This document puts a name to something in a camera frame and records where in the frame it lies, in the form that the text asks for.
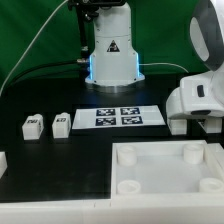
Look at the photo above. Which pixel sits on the black camera stand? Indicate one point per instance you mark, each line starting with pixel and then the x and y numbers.
pixel 86 11

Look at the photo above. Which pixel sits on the white block left edge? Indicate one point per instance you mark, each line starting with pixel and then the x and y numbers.
pixel 3 163

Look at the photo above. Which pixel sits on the white front rail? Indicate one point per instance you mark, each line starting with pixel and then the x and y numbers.
pixel 191 209

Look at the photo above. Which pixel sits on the white square table top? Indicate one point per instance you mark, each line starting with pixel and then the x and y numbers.
pixel 166 167

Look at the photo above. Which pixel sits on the white marker sheet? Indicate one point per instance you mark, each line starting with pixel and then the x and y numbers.
pixel 117 117

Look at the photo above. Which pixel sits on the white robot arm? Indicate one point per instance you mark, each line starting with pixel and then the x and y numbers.
pixel 114 63

